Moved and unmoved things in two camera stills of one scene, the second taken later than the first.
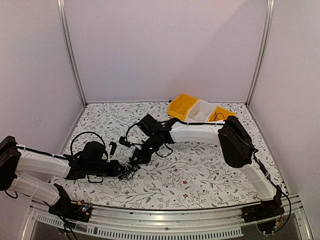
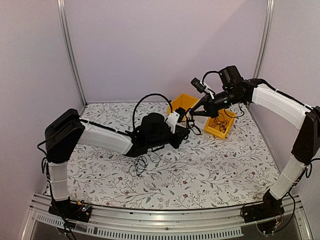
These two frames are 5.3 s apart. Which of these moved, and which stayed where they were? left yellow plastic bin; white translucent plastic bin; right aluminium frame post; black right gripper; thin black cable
Moved: thin black cable; black right gripper
Stayed: white translucent plastic bin; right aluminium frame post; left yellow plastic bin
